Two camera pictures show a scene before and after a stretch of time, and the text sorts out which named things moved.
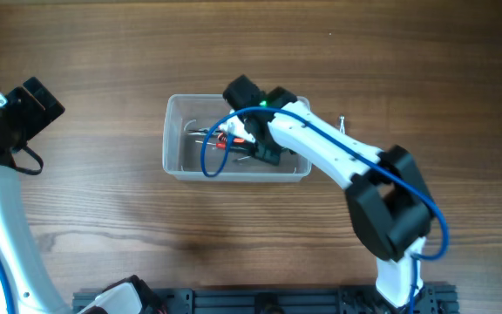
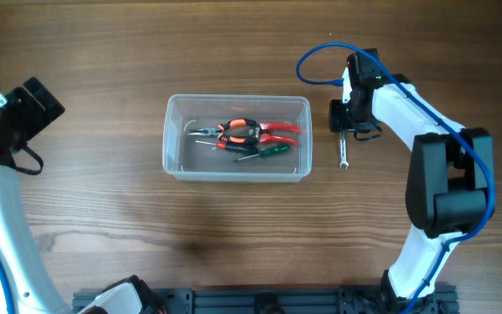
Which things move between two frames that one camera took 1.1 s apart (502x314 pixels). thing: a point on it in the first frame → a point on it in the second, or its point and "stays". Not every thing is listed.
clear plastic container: (195, 151) stays
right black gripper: (264, 151) → (343, 128)
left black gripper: (42, 103) stays
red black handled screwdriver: (222, 146) stays
